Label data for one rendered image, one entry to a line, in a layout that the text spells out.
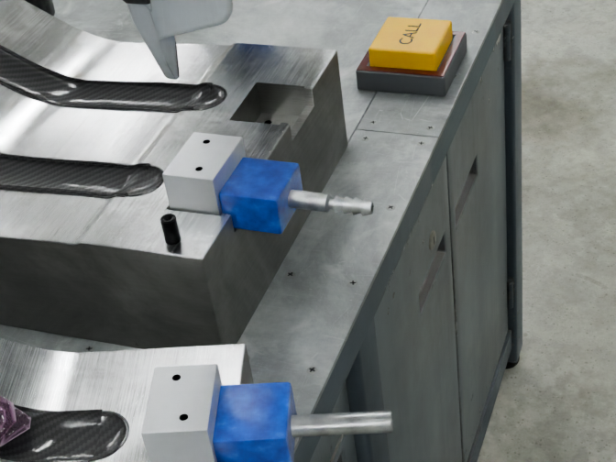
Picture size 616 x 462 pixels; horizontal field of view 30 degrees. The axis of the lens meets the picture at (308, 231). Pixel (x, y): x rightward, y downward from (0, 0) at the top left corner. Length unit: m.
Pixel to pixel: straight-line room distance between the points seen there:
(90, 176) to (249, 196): 0.14
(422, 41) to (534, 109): 1.48
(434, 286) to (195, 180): 0.59
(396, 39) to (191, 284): 0.37
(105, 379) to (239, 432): 0.11
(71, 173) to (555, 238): 1.40
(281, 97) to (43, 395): 0.31
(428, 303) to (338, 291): 0.46
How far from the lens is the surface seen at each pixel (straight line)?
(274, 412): 0.63
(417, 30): 1.03
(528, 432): 1.78
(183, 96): 0.89
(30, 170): 0.85
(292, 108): 0.87
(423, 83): 1.00
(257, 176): 0.74
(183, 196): 0.74
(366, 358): 1.00
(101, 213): 0.77
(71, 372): 0.71
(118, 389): 0.69
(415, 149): 0.93
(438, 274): 1.28
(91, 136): 0.86
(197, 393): 0.63
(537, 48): 2.70
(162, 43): 0.65
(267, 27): 1.14
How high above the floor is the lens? 1.32
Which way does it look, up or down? 37 degrees down
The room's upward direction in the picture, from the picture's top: 8 degrees counter-clockwise
